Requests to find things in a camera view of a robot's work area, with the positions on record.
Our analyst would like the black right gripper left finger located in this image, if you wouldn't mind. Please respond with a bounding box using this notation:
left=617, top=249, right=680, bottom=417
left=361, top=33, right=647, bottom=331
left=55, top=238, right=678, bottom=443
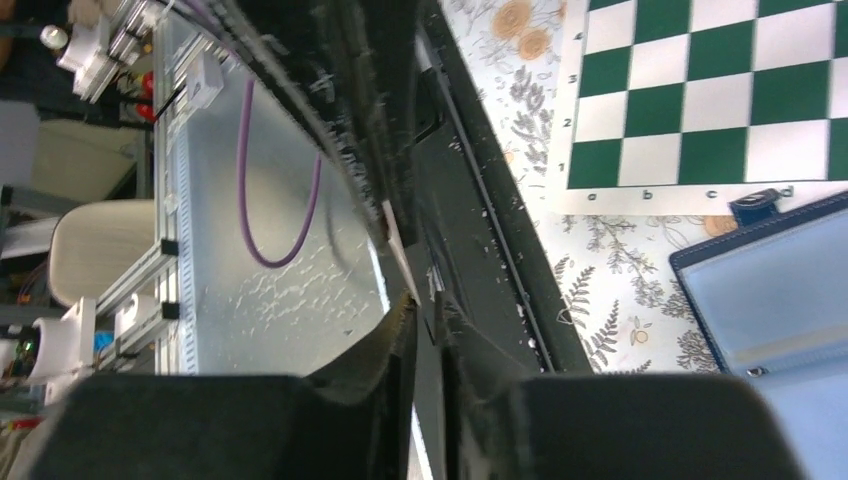
left=26, top=293, right=417, bottom=479

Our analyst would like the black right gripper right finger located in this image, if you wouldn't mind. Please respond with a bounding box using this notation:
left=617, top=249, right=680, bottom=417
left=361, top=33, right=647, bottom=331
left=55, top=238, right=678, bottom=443
left=435, top=292, right=803, bottom=479

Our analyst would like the blue leather card holder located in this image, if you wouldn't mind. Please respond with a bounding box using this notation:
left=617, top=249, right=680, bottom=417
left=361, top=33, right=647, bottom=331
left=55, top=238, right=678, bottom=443
left=669, top=189, right=847, bottom=479

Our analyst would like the floral table mat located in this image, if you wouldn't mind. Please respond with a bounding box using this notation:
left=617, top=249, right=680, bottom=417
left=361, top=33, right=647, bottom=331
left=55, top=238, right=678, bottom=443
left=442, top=1, right=735, bottom=372

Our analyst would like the beige office chair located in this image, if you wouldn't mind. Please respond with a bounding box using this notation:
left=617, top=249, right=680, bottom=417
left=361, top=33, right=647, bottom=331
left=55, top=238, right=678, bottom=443
left=48, top=199, right=156, bottom=307

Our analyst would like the green white chessboard mat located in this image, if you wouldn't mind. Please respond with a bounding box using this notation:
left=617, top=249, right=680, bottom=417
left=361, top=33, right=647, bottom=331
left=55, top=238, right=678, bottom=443
left=546, top=1, right=847, bottom=215

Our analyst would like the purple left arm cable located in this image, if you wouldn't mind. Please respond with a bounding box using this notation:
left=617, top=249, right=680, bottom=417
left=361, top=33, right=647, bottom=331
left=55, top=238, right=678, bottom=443
left=236, top=78, right=324, bottom=270

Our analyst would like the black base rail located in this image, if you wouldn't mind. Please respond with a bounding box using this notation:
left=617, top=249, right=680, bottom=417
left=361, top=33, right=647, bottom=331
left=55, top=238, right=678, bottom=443
left=209, top=1, right=590, bottom=373

